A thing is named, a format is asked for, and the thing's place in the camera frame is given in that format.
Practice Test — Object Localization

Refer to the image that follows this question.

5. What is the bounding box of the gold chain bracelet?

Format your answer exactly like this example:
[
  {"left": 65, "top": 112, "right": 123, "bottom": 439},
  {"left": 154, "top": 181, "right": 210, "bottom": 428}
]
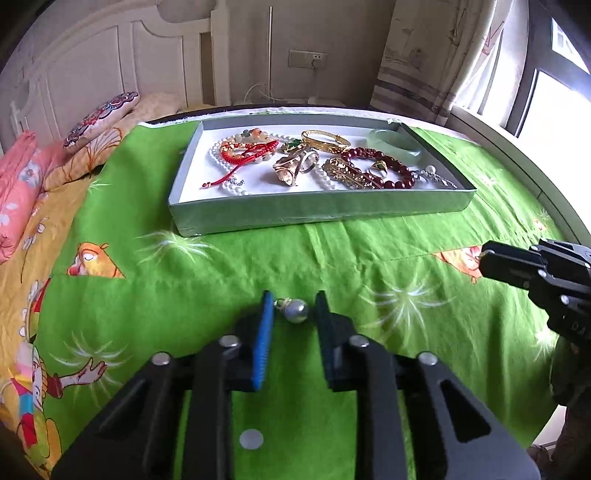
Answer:
[{"left": 322, "top": 157, "right": 384, "bottom": 191}]

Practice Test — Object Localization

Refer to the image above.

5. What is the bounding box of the red cord bracelet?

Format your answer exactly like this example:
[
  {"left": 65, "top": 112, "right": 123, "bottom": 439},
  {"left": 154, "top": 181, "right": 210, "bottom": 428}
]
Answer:
[{"left": 200, "top": 140, "right": 281, "bottom": 189}]

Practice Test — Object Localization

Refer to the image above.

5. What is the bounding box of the pearl earring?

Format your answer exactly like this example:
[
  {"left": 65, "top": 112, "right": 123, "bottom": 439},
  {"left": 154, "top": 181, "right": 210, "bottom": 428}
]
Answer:
[{"left": 274, "top": 298, "right": 309, "bottom": 324}]

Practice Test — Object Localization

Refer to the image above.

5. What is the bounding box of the white pearl necklace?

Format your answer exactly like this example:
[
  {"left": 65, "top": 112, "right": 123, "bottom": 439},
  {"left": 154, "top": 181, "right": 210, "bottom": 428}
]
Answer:
[{"left": 210, "top": 130, "right": 345, "bottom": 197}]

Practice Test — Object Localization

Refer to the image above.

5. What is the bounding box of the patterned pillow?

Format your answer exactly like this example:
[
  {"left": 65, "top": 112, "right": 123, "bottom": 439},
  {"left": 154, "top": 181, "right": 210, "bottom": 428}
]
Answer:
[{"left": 62, "top": 91, "right": 140, "bottom": 151}]

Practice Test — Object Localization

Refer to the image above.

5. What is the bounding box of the pale stone bead bracelet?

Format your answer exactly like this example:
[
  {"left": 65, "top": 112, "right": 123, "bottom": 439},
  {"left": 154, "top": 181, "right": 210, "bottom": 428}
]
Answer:
[{"left": 228, "top": 128, "right": 278, "bottom": 145}]

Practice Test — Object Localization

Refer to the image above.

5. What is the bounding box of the white bed headboard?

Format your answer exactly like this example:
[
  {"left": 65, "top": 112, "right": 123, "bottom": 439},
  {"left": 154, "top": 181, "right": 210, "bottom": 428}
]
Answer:
[{"left": 9, "top": 0, "right": 232, "bottom": 148}]

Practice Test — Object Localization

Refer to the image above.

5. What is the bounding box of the dark red bead bracelet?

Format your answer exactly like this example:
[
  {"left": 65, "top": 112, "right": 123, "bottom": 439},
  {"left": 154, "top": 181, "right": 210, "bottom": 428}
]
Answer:
[{"left": 341, "top": 146, "right": 417, "bottom": 190}]

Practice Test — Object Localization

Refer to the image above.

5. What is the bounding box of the gold ring cluster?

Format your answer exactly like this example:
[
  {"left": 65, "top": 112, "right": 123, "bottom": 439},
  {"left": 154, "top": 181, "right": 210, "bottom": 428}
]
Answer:
[{"left": 271, "top": 148, "right": 320, "bottom": 188}]

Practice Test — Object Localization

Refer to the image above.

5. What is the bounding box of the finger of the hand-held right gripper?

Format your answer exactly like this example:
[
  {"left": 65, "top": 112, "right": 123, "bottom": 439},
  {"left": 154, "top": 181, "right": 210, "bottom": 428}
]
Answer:
[
  {"left": 479, "top": 251, "right": 548, "bottom": 292},
  {"left": 481, "top": 241, "right": 551, "bottom": 266}
]

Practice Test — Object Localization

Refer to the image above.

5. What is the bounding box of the person's right hand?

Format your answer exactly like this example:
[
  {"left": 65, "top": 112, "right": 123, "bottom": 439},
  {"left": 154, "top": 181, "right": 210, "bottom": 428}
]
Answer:
[{"left": 549, "top": 335, "right": 591, "bottom": 409}]

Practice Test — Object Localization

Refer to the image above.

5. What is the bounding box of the printed striped curtain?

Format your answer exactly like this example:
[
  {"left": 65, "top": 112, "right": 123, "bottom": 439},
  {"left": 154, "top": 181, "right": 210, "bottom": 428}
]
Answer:
[{"left": 369, "top": 0, "right": 532, "bottom": 125}]

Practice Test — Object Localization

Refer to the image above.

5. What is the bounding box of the gold bangle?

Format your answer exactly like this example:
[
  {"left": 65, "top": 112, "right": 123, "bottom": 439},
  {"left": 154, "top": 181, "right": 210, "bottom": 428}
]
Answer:
[{"left": 301, "top": 129, "right": 352, "bottom": 154}]

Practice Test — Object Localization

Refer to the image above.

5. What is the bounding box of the cream floral quilt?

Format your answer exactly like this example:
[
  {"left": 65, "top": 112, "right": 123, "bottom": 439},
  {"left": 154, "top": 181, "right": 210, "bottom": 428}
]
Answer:
[{"left": 44, "top": 92, "right": 182, "bottom": 192}]

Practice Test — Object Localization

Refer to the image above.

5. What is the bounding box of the grey jewelry box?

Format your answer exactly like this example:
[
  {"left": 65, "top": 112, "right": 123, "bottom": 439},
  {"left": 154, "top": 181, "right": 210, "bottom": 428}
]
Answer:
[{"left": 167, "top": 117, "right": 477, "bottom": 237}]

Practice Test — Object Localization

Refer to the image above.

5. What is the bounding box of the pale green jade bangle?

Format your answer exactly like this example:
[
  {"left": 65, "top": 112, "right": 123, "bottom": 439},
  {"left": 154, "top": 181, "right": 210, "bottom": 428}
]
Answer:
[{"left": 367, "top": 128, "right": 423, "bottom": 160}]

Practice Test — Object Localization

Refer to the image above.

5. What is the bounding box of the yellow cartoon bed sheet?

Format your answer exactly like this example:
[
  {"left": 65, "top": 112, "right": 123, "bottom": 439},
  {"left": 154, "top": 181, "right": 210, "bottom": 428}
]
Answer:
[{"left": 0, "top": 138, "right": 139, "bottom": 480}]

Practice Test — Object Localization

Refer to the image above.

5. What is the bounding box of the wall socket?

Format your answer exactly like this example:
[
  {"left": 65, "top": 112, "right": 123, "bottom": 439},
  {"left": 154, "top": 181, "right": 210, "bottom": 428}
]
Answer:
[{"left": 288, "top": 48, "right": 328, "bottom": 70}]

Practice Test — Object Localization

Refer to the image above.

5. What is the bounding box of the pink pillow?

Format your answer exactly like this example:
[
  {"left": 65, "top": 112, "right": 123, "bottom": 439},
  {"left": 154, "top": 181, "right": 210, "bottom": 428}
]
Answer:
[{"left": 0, "top": 130, "right": 70, "bottom": 264}]

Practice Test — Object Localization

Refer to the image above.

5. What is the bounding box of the green cartoon printed cloth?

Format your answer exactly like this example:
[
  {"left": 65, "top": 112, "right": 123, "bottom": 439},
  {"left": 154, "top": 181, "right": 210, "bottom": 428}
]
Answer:
[{"left": 34, "top": 108, "right": 571, "bottom": 480}]

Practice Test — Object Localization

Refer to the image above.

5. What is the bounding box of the silver pearl brooch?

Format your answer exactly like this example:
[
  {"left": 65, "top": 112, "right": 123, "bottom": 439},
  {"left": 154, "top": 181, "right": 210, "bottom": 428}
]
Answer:
[{"left": 409, "top": 165, "right": 459, "bottom": 189}]

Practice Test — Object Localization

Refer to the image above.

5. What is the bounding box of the white slim lamp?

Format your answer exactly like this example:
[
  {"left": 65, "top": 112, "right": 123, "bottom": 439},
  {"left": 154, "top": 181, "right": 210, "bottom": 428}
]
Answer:
[{"left": 245, "top": 7, "right": 278, "bottom": 103}]

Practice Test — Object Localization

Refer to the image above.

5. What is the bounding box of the small white round bead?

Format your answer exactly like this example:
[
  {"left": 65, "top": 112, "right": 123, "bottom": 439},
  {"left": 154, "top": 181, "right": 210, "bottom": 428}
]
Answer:
[{"left": 239, "top": 428, "right": 265, "bottom": 450}]

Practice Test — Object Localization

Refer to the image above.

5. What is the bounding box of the person's right forearm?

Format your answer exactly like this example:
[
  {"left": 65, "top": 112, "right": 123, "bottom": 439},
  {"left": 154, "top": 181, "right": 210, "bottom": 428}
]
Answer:
[{"left": 526, "top": 405, "right": 591, "bottom": 467}]

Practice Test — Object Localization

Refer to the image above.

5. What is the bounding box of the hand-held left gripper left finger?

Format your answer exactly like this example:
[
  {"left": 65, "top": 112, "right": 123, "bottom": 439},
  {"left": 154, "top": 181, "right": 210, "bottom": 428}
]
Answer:
[{"left": 51, "top": 291, "right": 276, "bottom": 480}]

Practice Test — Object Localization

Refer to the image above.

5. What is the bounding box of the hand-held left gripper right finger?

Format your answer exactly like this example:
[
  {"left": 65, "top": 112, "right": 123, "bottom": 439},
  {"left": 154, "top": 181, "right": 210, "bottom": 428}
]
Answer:
[{"left": 314, "top": 291, "right": 541, "bottom": 480}]

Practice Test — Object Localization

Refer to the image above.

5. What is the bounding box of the white charger cable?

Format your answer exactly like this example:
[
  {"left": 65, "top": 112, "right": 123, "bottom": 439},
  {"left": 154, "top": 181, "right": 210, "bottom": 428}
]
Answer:
[{"left": 307, "top": 65, "right": 324, "bottom": 104}]

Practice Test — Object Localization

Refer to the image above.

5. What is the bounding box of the window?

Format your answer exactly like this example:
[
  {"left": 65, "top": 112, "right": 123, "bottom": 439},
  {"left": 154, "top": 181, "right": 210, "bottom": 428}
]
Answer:
[{"left": 452, "top": 0, "right": 591, "bottom": 222}]

